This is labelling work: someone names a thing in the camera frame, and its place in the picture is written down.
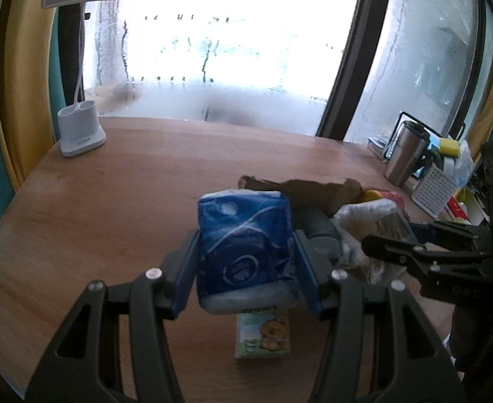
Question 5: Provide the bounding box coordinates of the white perforated basket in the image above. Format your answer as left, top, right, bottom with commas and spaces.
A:
411, 165, 458, 218

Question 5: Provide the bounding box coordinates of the clear plastic bag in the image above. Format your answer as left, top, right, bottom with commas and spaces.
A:
443, 140, 474, 187

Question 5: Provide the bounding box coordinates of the green cartoon tissue pack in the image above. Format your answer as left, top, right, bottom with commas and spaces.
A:
235, 310, 291, 359

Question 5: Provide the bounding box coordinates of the tablet with blue screen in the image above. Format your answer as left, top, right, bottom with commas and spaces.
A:
381, 112, 462, 177

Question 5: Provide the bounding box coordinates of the red can yellow lid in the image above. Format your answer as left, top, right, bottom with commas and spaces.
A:
360, 188, 405, 211

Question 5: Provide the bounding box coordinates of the cotton swab bag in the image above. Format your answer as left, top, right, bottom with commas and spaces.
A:
332, 198, 417, 286

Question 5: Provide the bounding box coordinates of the black window frame post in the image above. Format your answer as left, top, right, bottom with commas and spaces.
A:
317, 0, 388, 141

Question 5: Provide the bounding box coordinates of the blue tissue pack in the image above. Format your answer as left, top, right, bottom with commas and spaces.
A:
196, 189, 298, 315

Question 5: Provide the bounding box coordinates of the brown cardboard box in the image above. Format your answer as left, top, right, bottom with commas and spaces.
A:
238, 176, 364, 217

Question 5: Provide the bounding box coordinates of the steel travel mug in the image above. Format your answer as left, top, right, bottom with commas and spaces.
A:
384, 121, 430, 186

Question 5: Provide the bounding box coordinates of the red box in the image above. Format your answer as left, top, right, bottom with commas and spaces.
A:
446, 196, 470, 225

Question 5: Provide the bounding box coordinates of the white desk lamp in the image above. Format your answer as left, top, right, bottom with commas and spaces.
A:
40, 0, 115, 158

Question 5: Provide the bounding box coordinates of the grey sock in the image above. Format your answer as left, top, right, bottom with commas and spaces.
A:
292, 208, 343, 266

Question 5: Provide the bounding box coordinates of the yellow sponge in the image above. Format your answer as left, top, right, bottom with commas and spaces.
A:
433, 138, 460, 158

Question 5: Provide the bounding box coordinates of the yellow teal curtain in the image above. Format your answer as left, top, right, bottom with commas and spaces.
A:
0, 0, 57, 219

